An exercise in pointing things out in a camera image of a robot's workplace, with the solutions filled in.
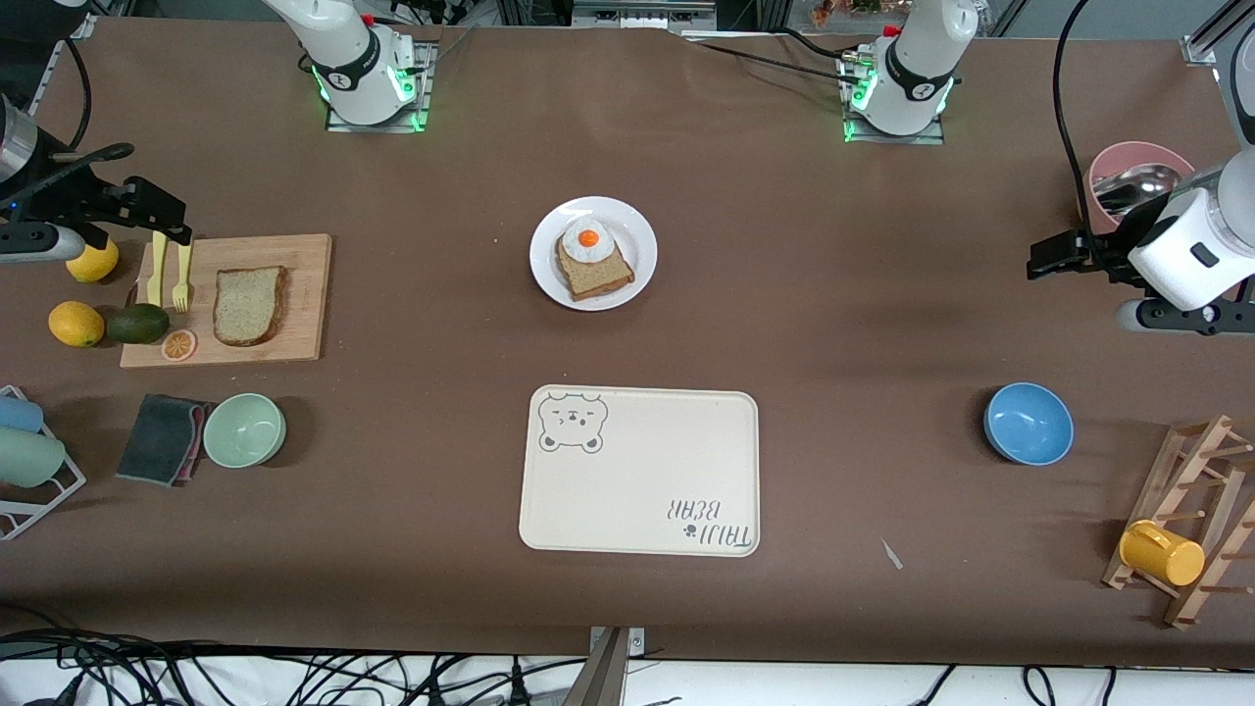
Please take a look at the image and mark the plain bread slice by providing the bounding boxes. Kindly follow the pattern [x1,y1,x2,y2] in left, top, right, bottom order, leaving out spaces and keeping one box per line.
[213,266,290,347]

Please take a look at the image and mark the white round plate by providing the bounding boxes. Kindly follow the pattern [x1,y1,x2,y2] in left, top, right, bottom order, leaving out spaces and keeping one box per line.
[529,197,658,312]

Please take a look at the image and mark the metal spoon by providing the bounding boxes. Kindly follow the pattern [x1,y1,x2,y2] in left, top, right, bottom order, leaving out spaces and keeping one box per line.
[1093,163,1227,217]

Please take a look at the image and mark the yellow lemon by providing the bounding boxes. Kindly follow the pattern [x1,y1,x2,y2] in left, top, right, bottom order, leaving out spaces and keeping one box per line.
[65,238,121,284]
[48,301,106,349]

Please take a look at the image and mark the pink bowl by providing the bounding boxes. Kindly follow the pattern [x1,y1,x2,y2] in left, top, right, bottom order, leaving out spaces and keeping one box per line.
[1083,141,1199,236]

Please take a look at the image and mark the green avocado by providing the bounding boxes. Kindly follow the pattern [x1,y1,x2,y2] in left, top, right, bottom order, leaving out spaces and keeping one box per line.
[105,303,171,345]

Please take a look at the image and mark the wooden cutting board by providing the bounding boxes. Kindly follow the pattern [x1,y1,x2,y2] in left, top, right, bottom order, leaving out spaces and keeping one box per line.
[120,233,333,370]

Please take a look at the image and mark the blue bowl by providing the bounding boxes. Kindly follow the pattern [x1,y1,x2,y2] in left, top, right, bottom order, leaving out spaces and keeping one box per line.
[983,382,1075,466]

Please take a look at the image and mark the grey folded cloth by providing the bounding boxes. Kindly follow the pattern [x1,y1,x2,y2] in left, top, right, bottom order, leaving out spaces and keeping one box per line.
[116,393,215,488]

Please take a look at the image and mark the pale green bowl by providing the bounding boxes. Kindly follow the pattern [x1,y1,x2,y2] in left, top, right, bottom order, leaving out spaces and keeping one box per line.
[202,393,287,469]

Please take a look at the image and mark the wooden cup rack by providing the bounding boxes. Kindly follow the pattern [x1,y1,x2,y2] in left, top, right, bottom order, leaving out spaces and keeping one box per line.
[1102,414,1255,630]

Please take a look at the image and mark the pale green cup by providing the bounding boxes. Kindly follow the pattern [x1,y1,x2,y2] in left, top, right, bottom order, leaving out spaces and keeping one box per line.
[0,428,67,488]

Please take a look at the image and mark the yellow mug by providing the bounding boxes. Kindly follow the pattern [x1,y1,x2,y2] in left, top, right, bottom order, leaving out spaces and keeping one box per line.
[1120,520,1206,587]

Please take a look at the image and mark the orange artificial flowers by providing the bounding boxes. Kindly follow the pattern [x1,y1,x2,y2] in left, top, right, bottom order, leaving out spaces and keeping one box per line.
[809,0,883,25]

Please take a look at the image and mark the fried egg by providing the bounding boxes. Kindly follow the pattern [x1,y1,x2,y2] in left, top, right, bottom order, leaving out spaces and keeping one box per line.
[561,217,616,265]

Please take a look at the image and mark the cream bear print tray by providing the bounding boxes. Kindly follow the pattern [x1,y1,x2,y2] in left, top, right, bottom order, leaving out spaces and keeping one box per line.
[518,384,762,558]

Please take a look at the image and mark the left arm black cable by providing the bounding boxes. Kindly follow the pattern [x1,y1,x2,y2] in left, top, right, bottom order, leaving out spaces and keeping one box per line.
[1053,0,1129,271]

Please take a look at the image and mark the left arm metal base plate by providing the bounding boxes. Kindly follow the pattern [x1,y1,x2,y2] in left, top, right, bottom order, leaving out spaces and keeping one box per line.
[840,54,946,146]

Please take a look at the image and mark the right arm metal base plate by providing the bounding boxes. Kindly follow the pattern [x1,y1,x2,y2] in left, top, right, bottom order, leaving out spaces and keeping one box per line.
[326,39,435,133]

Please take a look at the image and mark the white wire rack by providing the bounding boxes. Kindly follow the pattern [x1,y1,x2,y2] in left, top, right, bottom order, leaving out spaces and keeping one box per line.
[0,385,87,541]

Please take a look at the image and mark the black table cable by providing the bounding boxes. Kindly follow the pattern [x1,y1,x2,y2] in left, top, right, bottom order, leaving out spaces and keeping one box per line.
[686,37,864,84]
[775,27,864,62]

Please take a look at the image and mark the black cable tangle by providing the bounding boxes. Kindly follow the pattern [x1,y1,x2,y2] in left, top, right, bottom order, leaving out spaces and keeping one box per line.
[0,628,589,706]

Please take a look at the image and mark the metal background frame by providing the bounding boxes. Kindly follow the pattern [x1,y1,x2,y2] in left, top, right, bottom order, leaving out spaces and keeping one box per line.
[495,0,776,35]

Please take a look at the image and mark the metal table edge bracket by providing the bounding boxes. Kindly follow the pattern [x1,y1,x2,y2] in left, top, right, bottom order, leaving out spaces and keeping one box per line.
[588,627,646,706]

